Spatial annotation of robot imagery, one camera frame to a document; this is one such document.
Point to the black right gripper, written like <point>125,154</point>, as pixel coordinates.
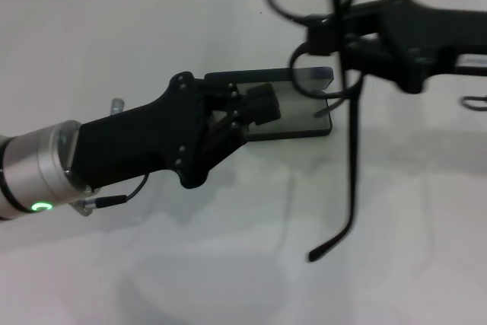
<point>437,36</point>

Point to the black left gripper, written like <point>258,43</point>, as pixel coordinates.
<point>152,138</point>

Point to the black glasses case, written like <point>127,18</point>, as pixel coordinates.
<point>296,123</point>

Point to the black glasses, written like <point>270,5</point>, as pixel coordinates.
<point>354,188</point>

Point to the silver round connector stub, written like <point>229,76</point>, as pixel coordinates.
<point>118,106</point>

